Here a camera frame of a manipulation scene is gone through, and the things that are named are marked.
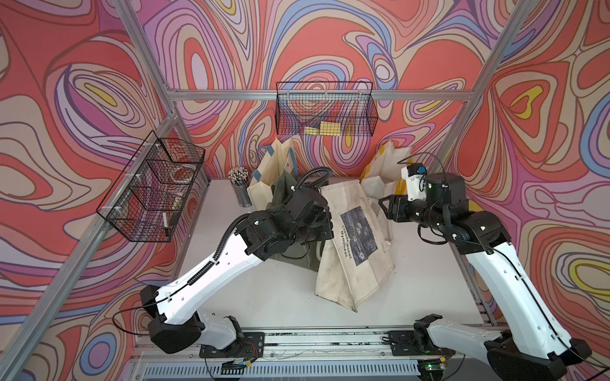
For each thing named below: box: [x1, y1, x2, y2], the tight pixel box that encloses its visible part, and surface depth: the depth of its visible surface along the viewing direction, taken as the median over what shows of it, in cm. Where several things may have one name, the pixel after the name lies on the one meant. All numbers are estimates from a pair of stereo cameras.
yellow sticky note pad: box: [319, 120, 341, 137], surface depth 86 cm
